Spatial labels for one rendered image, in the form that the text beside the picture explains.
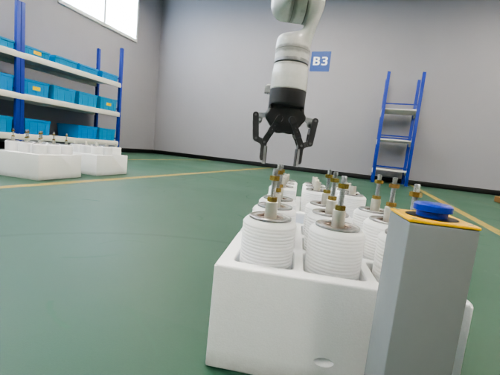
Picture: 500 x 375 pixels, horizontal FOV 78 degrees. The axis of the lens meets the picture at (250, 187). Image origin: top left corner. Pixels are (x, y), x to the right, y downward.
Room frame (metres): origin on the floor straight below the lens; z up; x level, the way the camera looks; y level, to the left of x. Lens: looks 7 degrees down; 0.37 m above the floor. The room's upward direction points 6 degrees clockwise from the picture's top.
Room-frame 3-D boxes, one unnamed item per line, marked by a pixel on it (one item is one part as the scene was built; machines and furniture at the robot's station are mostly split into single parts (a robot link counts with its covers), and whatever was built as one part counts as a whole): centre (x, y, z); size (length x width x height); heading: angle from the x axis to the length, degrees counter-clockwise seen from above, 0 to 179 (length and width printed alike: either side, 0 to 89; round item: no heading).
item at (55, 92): (4.96, 3.20, 0.90); 0.50 x 0.38 x 0.21; 70
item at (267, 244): (0.55, -0.04, 0.16); 0.10 x 0.10 x 0.18
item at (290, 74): (0.68, -0.06, 0.53); 0.11 x 0.09 x 0.06; 3
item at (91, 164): (2.91, 1.46, 0.09); 0.39 x 0.39 x 0.18; 73
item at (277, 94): (0.67, -0.06, 0.46); 0.08 x 0.08 x 0.09
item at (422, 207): (0.35, -0.21, 0.32); 0.04 x 0.04 x 0.02
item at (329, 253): (0.53, -0.16, 0.16); 0.10 x 0.10 x 0.18
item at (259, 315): (0.65, -0.17, 0.09); 0.39 x 0.39 x 0.18; 82
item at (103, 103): (5.76, 2.90, 0.90); 0.50 x 0.38 x 0.21; 69
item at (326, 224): (0.53, -0.16, 0.25); 0.08 x 0.08 x 0.01
